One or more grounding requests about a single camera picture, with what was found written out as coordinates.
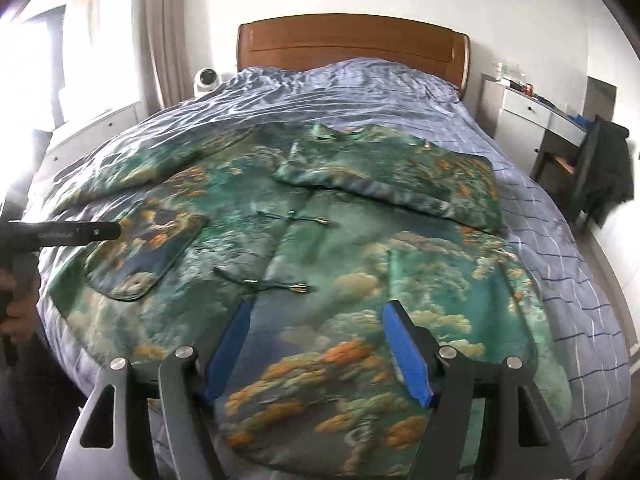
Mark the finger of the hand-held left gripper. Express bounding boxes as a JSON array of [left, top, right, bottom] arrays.
[[0, 221, 122, 249]]

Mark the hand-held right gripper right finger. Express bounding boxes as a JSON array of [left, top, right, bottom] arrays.
[[382, 300, 573, 480]]

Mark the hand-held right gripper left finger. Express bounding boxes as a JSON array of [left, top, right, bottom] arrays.
[[55, 301, 252, 480]]

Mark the green patterned jacket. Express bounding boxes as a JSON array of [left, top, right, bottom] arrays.
[[47, 122, 573, 473]]

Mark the person's left hand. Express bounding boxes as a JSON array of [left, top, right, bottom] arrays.
[[0, 270, 41, 339]]

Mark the white low cabinet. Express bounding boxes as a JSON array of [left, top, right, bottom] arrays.
[[45, 102, 141, 171]]

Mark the person's dark clothing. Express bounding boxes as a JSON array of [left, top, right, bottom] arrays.
[[0, 330, 81, 480]]

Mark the white round fan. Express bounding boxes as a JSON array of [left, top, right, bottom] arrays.
[[193, 67, 221, 96]]

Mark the white sheer curtain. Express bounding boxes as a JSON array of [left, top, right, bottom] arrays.
[[70, 0, 103, 111]]

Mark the beige curtain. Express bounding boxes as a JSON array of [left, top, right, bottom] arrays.
[[142, 0, 193, 111]]

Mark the wooden chair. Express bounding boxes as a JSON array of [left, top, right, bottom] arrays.
[[537, 150, 586, 226]]

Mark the dark jacket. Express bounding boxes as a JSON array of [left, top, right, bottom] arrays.
[[575, 115, 632, 226]]

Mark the blue checked duvet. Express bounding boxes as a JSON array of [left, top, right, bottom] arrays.
[[27, 57, 632, 480]]

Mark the white desk with drawers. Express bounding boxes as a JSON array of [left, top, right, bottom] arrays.
[[480, 72, 588, 181]]

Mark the wooden headboard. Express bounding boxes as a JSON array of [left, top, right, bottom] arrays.
[[236, 13, 472, 101]]

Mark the white wardrobe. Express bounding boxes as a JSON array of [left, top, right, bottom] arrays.
[[584, 50, 636, 133]]

